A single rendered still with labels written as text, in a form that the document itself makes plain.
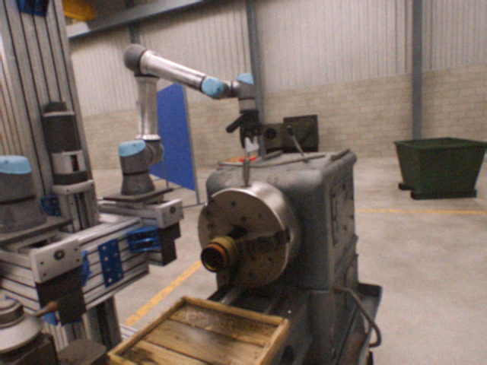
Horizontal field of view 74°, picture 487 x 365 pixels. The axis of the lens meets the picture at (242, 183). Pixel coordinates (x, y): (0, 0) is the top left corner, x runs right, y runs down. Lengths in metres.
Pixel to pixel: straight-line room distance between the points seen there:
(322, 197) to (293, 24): 10.78
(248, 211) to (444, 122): 10.33
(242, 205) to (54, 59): 0.99
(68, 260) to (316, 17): 10.94
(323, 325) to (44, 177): 1.16
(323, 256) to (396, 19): 10.47
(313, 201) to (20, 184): 0.92
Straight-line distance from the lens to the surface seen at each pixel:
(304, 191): 1.02
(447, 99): 11.09
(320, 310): 1.17
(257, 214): 0.93
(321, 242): 1.06
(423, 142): 6.69
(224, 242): 0.88
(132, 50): 1.50
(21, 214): 1.22
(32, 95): 1.48
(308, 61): 11.30
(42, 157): 1.46
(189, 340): 0.94
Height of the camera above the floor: 1.42
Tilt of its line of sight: 10 degrees down
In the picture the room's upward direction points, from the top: 5 degrees counter-clockwise
